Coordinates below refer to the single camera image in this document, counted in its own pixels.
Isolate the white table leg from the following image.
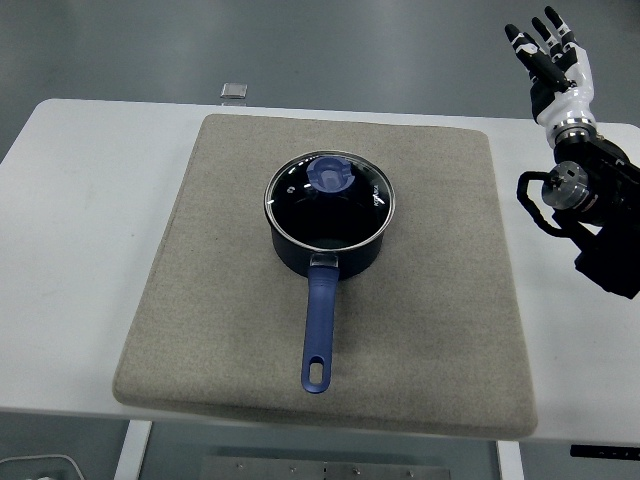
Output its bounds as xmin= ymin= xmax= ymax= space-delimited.
xmin=495 ymin=442 xmax=525 ymax=480
xmin=113 ymin=420 xmax=154 ymax=480

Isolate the black box under table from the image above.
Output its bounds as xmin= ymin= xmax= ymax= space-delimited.
xmin=569 ymin=444 xmax=640 ymax=459

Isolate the dark pot with blue handle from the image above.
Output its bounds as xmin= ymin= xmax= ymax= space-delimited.
xmin=268 ymin=209 xmax=389 ymax=396

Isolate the white rounded object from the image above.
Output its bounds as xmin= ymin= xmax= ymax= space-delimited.
xmin=0 ymin=453 xmax=84 ymax=480

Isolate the grey metal plate with screws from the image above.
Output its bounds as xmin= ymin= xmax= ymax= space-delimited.
xmin=199 ymin=454 xmax=451 ymax=480

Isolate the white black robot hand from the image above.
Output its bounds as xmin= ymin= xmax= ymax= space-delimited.
xmin=503 ymin=5 xmax=597 ymax=129

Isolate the glass lid with blue knob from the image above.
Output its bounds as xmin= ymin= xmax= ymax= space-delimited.
xmin=263 ymin=149 xmax=397 ymax=250

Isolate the beige fabric mat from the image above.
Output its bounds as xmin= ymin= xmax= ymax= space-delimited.
xmin=110 ymin=113 xmax=539 ymax=442

